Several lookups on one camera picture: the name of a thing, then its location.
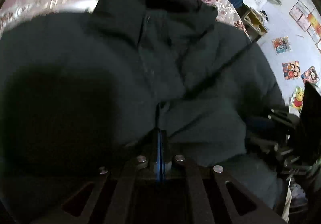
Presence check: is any yellow bear sticker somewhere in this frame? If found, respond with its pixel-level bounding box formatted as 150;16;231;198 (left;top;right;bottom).
290;87;304;111

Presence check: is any large black jacket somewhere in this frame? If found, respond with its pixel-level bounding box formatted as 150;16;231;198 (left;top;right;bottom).
1;0;284;219

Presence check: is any cartoon poster family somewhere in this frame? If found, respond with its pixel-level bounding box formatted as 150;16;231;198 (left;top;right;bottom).
282;61;300;80

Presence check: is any cartoon poster right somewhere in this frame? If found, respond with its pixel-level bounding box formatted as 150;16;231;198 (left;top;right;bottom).
301;66;319;84

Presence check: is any wooden desk shelf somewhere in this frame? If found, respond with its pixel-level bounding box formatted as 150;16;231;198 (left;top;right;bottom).
237;3;268;42

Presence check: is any wall certificates group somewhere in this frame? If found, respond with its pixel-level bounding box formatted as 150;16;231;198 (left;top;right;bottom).
289;0;320;52

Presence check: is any cartoon poster upper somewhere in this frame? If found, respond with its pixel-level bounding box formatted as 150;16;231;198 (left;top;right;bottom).
271;36;292;54

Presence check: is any floral satin bedspread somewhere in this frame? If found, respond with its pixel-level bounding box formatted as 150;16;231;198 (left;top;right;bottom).
1;0;249;38

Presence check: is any cartoon poster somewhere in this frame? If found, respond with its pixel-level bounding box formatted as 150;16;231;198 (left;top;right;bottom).
301;66;319;84
271;36;292;54

